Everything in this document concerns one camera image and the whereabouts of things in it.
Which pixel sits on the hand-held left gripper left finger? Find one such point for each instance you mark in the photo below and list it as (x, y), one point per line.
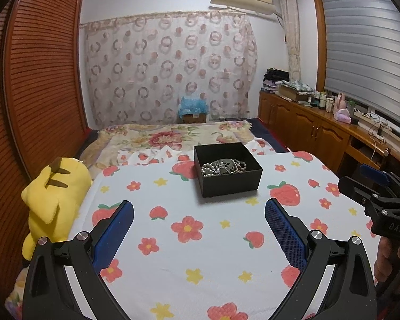
(115, 230)

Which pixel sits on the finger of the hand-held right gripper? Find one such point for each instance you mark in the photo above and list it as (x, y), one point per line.
(373, 174)
(356, 190)

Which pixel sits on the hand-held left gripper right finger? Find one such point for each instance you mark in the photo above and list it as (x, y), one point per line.
(285, 233)

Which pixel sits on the black jewelry box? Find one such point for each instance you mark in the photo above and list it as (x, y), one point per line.
(230, 183)

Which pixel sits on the pale green jade bangle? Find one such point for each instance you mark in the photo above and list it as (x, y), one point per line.
(225, 160)

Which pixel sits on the person's right hand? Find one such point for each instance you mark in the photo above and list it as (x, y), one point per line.
(383, 260)

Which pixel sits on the white power strip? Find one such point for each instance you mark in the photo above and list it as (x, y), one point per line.
(370, 120)

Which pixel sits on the pink tissue box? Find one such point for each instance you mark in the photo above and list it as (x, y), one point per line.
(342, 115)

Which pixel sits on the yellow plush toy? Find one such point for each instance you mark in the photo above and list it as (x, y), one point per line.
(53, 200)

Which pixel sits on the wooden cabinet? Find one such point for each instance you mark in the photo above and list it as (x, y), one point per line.
(306, 130)

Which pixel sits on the pink bottle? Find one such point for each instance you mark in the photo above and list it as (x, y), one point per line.
(340, 101)

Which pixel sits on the white bottle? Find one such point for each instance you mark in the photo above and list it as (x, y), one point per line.
(330, 104)

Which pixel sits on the strawberry print white blanket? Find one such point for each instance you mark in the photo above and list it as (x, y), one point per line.
(200, 250)

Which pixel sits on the dark blue bedsheet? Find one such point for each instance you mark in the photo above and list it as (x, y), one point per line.
(270, 136)

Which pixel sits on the flat cardboard box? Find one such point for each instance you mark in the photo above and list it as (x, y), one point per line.
(291, 95)

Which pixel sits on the patterned folded cloth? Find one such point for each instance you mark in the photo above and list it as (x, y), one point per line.
(300, 86)

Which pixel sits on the grey window blind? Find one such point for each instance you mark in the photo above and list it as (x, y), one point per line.
(366, 46)

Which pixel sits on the stack of folded clothes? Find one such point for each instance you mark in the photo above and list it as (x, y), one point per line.
(275, 80)

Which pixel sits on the small cardboard box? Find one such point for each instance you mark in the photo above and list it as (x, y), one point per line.
(193, 118)

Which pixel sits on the blue bag on wooden box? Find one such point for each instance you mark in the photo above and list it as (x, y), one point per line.
(193, 105)

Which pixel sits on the circle pattern sheer curtain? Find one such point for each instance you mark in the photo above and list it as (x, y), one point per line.
(153, 73)

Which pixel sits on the tied window curtain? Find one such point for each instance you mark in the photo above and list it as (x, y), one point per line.
(291, 33)

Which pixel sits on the wooden louvered wardrobe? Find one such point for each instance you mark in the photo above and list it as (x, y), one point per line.
(43, 73)

